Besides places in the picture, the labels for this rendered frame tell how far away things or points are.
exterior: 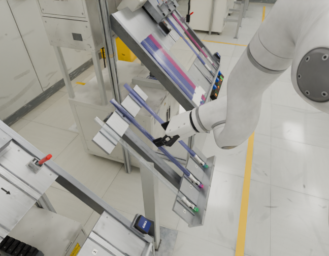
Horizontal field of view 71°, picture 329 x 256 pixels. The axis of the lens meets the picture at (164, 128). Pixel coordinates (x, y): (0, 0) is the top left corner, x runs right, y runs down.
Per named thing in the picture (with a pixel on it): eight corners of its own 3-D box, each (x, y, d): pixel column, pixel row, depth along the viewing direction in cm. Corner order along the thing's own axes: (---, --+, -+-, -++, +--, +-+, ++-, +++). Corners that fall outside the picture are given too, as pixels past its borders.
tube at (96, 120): (195, 209, 88) (197, 208, 87) (194, 212, 87) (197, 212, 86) (95, 117, 72) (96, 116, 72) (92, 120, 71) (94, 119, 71)
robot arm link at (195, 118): (201, 99, 74) (193, 103, 76) (195, 116, 68) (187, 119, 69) (214, 119, 77) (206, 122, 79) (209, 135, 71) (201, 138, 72)
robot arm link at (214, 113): (214, 135, 73) (209, 109, 77) (255, 122, 66) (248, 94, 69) (200, 129, 67) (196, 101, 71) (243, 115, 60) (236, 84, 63)
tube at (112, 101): (200, 186, 96) (202, 185, 95) (200, 188, 95) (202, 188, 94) (111, 99, 80) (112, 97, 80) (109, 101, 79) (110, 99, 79)
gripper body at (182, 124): (196, 102, 76) (170, 114, 82) (190, 121, 68) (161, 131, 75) (207, 119, 78) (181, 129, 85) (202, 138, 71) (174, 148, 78)
